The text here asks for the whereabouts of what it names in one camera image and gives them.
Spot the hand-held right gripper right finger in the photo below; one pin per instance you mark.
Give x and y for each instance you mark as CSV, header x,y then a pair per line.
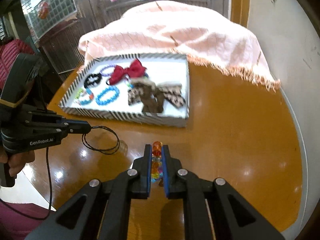
x,y
165,170

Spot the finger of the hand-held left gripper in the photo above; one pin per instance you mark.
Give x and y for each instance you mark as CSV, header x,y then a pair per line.
x,y
75,124
77,130

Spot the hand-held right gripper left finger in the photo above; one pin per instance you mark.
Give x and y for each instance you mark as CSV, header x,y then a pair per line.
x,y
149,165

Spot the striped cardboard box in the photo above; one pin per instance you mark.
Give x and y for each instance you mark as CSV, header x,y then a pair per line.
x,y
172,112

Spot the brown leopard print bow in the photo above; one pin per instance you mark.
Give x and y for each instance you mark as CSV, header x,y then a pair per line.
x,y
150,97

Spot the red bow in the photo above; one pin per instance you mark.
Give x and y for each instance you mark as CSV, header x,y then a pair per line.
x,y
132,70

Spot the person's left forearm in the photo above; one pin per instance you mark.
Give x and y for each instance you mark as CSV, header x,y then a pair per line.
x,y
20,225

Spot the person's left hand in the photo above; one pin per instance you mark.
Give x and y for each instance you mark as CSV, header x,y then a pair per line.
x,y
21,162

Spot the maroon quilted jacket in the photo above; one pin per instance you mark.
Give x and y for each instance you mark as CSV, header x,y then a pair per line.
x,y
12,52

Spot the metal security door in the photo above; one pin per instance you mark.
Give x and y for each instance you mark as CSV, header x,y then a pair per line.
x,y
62,42

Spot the round red window sticker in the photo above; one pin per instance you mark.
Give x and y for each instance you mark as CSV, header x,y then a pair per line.
x,y
43,10

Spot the pink fringed cloth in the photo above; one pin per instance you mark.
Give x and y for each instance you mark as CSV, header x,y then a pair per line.
x,y
175,30

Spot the wooden door frame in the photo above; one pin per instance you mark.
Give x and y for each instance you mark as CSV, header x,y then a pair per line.
x,y
240,2

